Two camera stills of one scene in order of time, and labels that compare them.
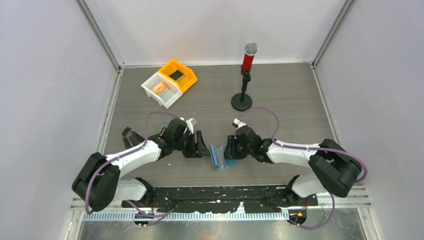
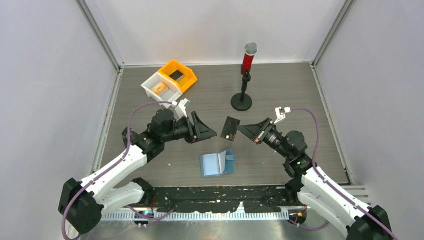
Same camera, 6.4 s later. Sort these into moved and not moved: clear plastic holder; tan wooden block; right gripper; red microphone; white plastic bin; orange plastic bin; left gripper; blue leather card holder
Moved: left gripper; blue leather card holder; right gripper
Not moved: clear plastic holder; white plastic bin; red microphone; orange plastic bin; tan wooden block
